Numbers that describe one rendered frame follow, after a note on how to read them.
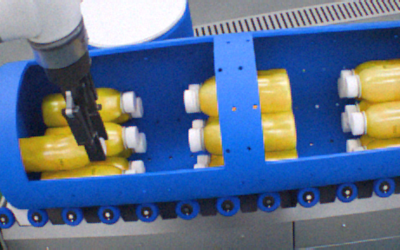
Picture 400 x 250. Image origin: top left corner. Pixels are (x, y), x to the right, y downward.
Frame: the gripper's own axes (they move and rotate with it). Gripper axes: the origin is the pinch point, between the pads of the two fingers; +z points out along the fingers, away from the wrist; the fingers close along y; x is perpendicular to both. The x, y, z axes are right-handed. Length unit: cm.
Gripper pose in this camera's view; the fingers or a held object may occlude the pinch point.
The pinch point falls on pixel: (95, 137)
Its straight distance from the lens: 108.5
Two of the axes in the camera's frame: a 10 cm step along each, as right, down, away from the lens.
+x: -9.9, 0.9, 0.9
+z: 1.3, 6.5, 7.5
